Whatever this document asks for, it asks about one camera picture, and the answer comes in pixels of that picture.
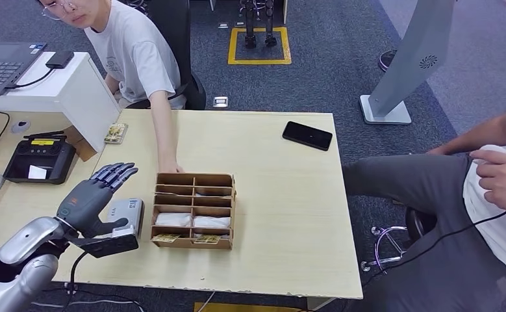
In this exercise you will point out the person's right hand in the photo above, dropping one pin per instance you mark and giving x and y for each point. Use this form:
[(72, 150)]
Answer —
[(438, 150)]

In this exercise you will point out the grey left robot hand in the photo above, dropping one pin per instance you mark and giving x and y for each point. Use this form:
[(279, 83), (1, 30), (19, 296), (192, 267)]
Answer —
[(85, 202)]

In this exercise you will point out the person's left hand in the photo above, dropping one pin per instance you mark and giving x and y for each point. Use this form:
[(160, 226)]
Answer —
[(170, 167), (504, 185)]

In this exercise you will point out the brown cardboard organizer box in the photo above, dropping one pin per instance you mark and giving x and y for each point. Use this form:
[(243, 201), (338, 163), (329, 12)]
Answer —
[(179, 245)]

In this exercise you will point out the person's right forearm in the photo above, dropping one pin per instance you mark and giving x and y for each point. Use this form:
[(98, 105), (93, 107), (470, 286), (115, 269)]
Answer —
[(483, 133)]

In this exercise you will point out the person's left forearm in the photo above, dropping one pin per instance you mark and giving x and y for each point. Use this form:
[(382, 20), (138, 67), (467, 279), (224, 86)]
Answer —
[(164, 129)]

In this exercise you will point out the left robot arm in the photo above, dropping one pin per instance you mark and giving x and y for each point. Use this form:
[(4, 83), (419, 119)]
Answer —
[(20, 258)]

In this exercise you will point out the person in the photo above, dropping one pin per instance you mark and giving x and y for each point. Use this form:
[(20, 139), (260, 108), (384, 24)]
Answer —
[(407, 185), (136, 51)]

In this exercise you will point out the thin white card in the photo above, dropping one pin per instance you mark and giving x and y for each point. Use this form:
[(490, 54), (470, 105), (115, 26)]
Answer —
[(212, 196)]

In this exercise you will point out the yellow room key cards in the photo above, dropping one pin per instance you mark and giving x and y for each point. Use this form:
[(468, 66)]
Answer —
[(165, 238), (207, 239)]

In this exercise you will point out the black handheld controller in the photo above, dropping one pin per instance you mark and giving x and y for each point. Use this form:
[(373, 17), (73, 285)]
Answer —
[(54, 159)]

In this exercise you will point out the white folded towel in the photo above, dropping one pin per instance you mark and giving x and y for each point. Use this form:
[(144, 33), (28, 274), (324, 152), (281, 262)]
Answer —
[(212, 222), (173, 220)]

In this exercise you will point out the brown cardboard piece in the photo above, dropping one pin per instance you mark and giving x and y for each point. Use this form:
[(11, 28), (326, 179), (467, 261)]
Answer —
[(79, 147)]

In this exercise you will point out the white paper note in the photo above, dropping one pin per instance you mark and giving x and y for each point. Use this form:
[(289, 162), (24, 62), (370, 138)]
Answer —
[(37, 172)]

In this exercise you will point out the black stool seat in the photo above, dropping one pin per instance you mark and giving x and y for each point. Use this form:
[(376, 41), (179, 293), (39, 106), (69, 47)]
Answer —
[(418, 224)]

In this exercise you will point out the silver floor socket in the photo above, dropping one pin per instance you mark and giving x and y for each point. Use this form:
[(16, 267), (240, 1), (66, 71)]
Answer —
[(220, 101), (223, 25)]

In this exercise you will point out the small grey round puck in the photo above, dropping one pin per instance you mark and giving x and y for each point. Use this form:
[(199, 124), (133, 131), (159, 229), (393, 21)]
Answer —
[(20, 127)]

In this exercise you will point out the white desk riser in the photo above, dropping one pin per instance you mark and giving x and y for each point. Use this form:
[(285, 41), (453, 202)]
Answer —
[(85, 102)]

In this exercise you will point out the black round base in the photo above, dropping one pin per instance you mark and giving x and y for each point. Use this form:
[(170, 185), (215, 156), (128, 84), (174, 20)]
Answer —
[(386, 61)]

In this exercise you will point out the grey kiosk stand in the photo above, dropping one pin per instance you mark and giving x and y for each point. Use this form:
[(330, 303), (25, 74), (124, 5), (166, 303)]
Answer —
[(412, 47)]

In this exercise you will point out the chrome stool base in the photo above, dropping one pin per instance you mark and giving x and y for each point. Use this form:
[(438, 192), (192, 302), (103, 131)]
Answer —
[(382, 261)]

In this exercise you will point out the black smartphone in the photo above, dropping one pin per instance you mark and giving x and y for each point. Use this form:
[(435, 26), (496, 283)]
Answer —
[(307, 135)]

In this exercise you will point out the black office chair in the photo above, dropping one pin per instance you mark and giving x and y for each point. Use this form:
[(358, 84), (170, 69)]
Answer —
[(171, 34)]

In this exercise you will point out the black rectangular dock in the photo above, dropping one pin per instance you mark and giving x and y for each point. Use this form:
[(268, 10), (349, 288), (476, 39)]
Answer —
[(60, 59)]

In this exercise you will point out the black robot legs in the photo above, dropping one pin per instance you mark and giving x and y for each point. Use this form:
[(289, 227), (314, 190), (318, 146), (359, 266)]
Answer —
[(250, 25)]

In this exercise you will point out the white desk leg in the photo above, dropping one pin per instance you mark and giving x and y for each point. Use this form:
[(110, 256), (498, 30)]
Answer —
[(285, 10), (212, 5)]

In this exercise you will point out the clear-rimmed eyeglasses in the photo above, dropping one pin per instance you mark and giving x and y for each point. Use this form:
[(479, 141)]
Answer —
[(51, 12)]

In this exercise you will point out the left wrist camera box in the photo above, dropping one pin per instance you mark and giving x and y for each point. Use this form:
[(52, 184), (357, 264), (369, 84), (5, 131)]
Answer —
[(115, 243)]

